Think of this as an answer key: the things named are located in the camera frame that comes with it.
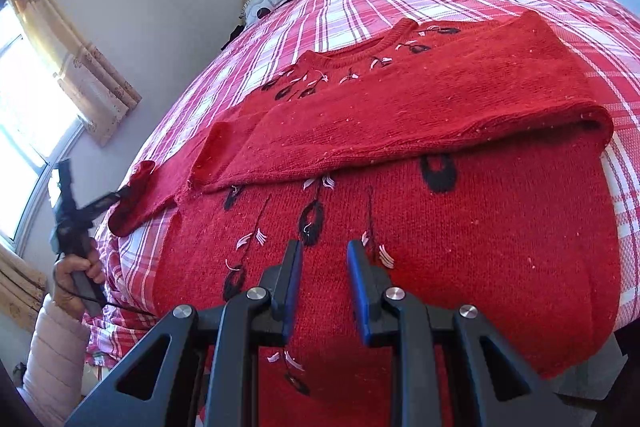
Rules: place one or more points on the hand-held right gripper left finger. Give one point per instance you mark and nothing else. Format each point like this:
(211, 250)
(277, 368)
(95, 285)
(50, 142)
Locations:
(294, 297)

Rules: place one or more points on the red knitted sweater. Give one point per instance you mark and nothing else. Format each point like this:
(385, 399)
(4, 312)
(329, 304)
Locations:
(450, 227)

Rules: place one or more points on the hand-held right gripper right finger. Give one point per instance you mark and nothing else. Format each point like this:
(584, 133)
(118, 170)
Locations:
(359, 292)

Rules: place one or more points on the window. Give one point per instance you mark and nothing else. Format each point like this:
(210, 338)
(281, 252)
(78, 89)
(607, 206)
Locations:
(25, 107)

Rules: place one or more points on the dark cloth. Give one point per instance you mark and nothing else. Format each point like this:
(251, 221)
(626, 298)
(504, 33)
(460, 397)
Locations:
(232, 37)

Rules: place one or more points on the beige curtain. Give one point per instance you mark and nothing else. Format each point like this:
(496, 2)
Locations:
(20, 287)
(85, 72)

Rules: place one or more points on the person's left forearm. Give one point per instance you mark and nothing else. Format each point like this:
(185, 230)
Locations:
(55, 357)

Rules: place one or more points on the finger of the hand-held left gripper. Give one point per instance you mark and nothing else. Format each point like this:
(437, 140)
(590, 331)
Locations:
(105, 202)

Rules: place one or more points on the person's left hand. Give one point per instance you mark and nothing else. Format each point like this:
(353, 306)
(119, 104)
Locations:
(67, 277)

